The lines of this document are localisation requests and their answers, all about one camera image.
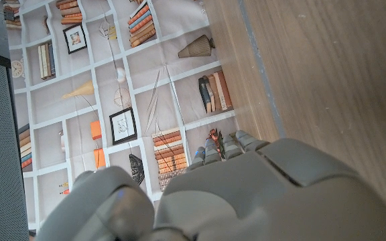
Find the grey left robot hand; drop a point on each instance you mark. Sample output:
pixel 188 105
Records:
pixel 253 201

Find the printed bookshelf backdrop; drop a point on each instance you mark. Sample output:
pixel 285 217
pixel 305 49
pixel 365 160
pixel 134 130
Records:
pixel 112 67

